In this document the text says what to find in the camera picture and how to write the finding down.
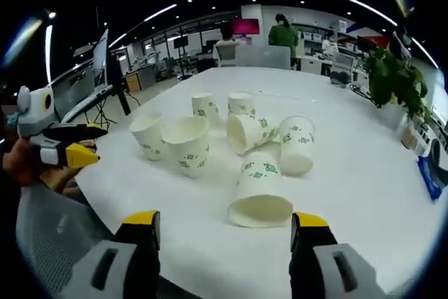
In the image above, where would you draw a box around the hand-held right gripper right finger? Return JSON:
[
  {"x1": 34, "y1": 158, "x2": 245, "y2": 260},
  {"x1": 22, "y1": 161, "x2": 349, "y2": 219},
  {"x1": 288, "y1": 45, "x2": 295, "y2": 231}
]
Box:
[{"x1": 288, "y1": 211, "x2": 386, "y2": 299}]

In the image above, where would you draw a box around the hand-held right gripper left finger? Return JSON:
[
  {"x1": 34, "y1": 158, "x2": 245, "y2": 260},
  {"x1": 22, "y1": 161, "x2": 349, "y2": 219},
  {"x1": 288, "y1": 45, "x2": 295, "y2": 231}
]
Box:
[{"x1": 57, "y1": 209, "x2": 162, "y2": 299}]

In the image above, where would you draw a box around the cluster of white paper cups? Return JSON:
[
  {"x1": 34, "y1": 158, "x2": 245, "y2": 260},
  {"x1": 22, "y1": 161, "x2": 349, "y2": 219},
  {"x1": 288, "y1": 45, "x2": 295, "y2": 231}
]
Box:
[{"x1": 128, "y1": 91, "x2": 316, "y2": 229}]

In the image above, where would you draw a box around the person's left hand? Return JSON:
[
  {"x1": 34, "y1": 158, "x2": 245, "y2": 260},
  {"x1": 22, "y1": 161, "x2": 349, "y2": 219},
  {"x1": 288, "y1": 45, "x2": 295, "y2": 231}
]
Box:
[{"x1": 2, "y1": 137, "x2": 48, "y2": 188}]

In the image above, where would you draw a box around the white table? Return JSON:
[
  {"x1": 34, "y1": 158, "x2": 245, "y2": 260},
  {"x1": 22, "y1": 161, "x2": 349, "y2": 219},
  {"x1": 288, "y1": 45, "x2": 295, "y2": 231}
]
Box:
[{"x1": 73, "y1": 66, "x2": 442, "y2": 299}]

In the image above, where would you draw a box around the grey mesh chair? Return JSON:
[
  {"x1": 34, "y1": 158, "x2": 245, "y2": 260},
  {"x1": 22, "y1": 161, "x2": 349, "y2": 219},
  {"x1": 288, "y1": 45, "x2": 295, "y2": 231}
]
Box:
[{"x1": 15, "y1": 186, "x2": 118, "y2": 299}]

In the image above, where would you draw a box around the wooden cabinet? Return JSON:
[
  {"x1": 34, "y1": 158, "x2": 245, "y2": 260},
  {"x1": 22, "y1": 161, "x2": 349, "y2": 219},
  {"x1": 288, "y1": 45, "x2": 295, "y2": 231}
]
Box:
[{"x1": 124, "y1": 71, "x2": 144, "y2": 94}]

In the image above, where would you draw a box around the tall monitor on stand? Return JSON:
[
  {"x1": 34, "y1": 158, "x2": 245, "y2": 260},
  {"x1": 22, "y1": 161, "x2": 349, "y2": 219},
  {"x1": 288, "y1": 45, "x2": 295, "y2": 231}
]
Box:
[{"x1": 91, "y1": 28, "x2": 132, "y2": 116}]

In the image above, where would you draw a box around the blue packet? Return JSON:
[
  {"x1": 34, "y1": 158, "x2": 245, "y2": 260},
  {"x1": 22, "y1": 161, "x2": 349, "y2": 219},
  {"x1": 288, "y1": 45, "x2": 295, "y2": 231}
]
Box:
[{"x1": 415, "y1": 154, "x2": 448, "y2": 201}]

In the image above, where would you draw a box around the green potted plant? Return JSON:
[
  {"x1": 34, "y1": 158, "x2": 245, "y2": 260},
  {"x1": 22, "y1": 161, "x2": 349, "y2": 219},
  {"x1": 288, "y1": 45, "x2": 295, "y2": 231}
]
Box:
[{"x1": 363, "y1": 48, "x2": 433, "y2": 155}]

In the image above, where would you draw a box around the pink monitor screen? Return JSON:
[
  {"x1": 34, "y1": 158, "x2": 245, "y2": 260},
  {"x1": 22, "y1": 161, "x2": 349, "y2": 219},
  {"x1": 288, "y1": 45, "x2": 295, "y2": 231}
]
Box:
[{"x1": 230, "y1": 18, "x2": 260, "y2": 36}]

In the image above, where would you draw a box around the grey office chair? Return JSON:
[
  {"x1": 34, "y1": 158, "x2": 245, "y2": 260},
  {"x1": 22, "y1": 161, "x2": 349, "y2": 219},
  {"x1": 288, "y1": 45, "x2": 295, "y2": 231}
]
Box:
[{"x1": 330, "y1": 50, "x2": 357, "y2": 87}]

